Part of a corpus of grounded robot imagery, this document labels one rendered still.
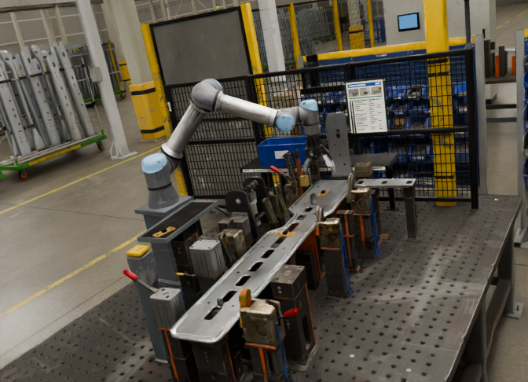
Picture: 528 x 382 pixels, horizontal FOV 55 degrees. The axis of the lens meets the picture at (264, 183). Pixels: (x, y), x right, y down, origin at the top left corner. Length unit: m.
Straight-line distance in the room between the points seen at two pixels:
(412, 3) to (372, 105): 5.98
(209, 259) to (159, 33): 3.41
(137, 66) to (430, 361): 8.56
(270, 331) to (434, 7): 1.86
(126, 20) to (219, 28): 5.40
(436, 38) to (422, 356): 1.60
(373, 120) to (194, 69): 2.30
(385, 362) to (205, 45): 3.41
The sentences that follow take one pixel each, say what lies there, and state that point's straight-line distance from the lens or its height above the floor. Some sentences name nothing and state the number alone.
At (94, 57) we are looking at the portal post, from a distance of 8.95.
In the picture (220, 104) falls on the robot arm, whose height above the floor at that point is 1.53.
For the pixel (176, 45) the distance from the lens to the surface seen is 4.86.
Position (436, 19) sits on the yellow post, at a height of 1.71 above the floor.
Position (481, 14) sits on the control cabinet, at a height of 1.38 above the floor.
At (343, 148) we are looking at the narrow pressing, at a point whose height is 1.15.
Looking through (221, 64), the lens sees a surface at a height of 1.54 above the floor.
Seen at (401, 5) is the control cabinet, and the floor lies 1.70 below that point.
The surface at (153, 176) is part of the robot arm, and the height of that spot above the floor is 1.25.
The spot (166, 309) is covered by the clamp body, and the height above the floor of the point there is 1.02.
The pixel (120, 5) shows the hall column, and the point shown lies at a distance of 9.82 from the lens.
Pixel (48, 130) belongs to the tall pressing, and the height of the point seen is 0.60.
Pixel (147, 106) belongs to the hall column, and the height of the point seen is 0.68.
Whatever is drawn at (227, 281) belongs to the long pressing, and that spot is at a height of 1.00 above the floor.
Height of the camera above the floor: 1.85
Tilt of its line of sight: 18 degrees down
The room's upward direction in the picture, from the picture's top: 10 degrees counter-clockwise
